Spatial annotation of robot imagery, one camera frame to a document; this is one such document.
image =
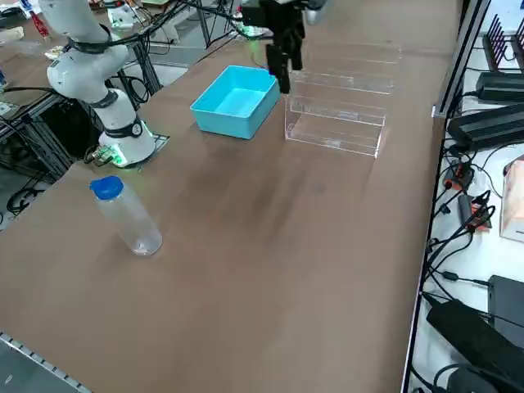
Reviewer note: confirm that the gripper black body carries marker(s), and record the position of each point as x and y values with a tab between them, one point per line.
282	20

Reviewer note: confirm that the clear acrylic tiered rack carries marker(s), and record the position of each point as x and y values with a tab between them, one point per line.
333	123

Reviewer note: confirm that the black pronged rack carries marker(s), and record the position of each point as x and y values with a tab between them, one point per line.
501	45

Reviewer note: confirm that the turquoise plastic bin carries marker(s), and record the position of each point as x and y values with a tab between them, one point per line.
233	102

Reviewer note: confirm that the white device with green light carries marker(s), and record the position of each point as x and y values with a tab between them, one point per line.
120	16

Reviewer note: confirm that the black power adapter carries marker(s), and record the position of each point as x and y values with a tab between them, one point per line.
487	125
501	86
466	331

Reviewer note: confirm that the orange and black connector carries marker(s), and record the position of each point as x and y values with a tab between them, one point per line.
481	213
459	176

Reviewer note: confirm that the clear bottle with blue cap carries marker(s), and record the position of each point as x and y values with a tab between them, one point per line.
131	221

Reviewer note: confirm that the red and white packet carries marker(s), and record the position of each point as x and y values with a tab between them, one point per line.
40	24

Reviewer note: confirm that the pink and white box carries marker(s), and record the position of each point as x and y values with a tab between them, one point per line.
513	200

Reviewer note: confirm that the flat black box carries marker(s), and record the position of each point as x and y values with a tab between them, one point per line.
509	303

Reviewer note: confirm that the aluminium frame post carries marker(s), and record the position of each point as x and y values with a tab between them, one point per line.
462	57

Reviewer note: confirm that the black metal frame stand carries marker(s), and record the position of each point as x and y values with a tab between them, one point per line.
37	135

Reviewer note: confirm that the metal table edge rail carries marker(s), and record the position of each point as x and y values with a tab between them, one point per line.
37	356

